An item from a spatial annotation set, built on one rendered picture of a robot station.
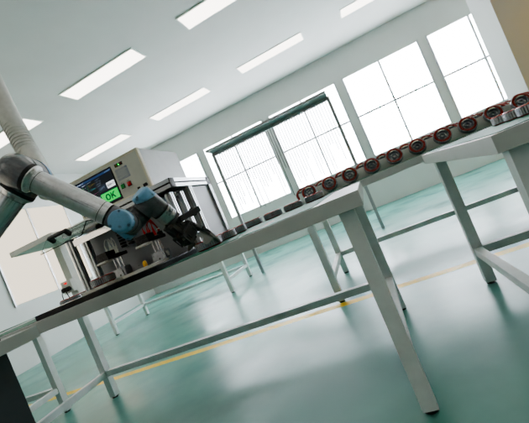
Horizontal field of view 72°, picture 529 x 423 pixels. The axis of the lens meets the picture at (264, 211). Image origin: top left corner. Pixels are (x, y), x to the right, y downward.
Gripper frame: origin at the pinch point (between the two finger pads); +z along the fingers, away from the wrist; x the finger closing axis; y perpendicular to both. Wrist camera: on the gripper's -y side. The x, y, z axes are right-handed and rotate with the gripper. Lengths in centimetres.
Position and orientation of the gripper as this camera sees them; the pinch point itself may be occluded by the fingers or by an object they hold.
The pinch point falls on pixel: (209, 243)
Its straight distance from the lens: 150.4
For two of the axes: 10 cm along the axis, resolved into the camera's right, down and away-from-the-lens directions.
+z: 6.4, 6.1, 4.7
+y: -2.5, 7.4, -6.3
